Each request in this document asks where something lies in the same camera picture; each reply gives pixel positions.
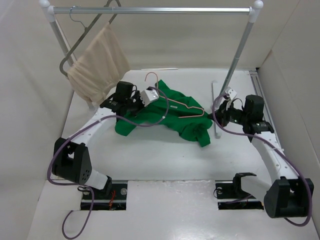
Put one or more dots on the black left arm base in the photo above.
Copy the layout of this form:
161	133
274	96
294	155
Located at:
116	200

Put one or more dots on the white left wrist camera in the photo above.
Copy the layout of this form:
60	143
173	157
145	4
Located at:
148	96

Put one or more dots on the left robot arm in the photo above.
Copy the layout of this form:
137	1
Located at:
72	160

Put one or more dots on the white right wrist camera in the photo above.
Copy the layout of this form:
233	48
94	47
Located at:
231	95

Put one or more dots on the beige cloth on hanger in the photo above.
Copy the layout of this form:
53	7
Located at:
99	69

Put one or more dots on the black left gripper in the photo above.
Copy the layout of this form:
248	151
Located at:
137	95

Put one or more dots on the white clothes rack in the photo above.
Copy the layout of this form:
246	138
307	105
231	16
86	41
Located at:
155	37

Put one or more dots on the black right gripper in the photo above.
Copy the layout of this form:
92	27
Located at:
221	115

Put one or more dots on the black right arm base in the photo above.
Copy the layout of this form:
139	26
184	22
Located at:
229	199

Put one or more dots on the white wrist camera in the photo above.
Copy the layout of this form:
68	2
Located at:
148	96
231	95

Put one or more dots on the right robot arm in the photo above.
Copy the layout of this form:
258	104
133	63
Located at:
289	195

